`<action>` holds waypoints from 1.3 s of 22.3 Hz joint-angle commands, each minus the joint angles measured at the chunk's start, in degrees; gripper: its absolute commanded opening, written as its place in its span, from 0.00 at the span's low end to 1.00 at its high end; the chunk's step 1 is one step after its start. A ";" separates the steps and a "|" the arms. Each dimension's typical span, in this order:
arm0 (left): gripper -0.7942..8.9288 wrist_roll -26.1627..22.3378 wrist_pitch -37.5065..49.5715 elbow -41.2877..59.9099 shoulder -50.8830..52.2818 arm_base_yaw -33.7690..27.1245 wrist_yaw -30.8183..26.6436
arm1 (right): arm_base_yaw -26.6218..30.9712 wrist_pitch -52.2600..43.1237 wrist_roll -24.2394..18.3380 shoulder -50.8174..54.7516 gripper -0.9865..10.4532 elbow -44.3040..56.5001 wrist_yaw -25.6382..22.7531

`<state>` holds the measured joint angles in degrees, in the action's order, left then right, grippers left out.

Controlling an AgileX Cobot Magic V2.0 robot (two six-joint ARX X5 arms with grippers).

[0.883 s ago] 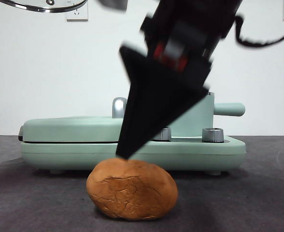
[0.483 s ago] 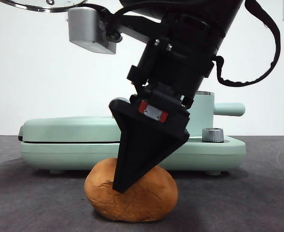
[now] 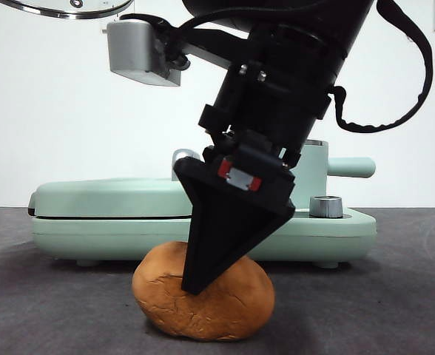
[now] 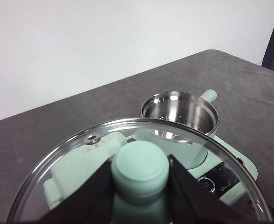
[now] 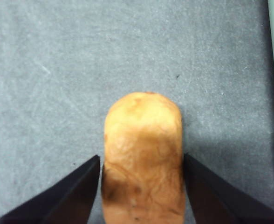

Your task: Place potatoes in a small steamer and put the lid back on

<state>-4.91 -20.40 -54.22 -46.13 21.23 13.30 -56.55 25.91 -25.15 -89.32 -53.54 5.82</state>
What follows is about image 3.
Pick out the brown potato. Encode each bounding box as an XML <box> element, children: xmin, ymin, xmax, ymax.
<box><xmin>132</xmin><ymin>240</ymin><xmax>276</xmax><ymax>342</ymax></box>

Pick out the glass lid with green knob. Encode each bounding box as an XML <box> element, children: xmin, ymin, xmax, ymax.
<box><xmin>1</xmin><ymin>0</ymin><xmax>134</xmax><ymax>20</ymax></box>

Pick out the mint green steamer pot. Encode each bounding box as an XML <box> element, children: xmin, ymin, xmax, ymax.
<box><xmin>289</xmin><ymin>139</ymin><xmax>376</xmax><ymax>210</ymax></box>

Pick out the mint green hinged griddle lid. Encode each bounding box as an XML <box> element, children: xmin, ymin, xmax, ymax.
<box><xmin>27</xmin><ymin>177</ymin><xmax>194</xmax><ymax>220</ymax></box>

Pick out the silver control knob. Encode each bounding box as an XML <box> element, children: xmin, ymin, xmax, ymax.
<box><xmin>308</xmin><ymin>195</ymin><xmax>343</xmax><ymax>218</ymax></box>

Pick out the mint green breakfast machine base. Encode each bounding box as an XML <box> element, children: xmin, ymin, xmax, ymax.
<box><xmin>31</xmin><ymin>206</ymin><xmax>378</xmax><ymax>268</ymax></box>

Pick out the silver camera mount bracket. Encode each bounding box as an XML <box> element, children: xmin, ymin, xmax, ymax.
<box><xmin>180</xmin><ymin>39</ymin><xmax>249</xmax><ymax>72</ymax></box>

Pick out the chrome griddle lid handle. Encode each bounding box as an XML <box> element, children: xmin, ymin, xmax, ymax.
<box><xmin>172</xmin><ymin>148</ymin><xmax>197</xmax><ymax>164</ymax></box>

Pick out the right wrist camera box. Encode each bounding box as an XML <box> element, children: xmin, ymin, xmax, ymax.
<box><xmin>105</xmin><ymin>20</ymin><xmax>183</xmax><ymax>88</ymax></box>

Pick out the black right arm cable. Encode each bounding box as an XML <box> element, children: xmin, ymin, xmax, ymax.
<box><xmin>330</xmin><ymin>0</ymin><xmax>434</xmax><ymax>133</ymax></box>

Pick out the black camera cable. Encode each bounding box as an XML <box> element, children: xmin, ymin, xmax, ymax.
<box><xmin>118</xmin><ymin>12</ymin><xmax>203</xmax><ymax>72</ymax></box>

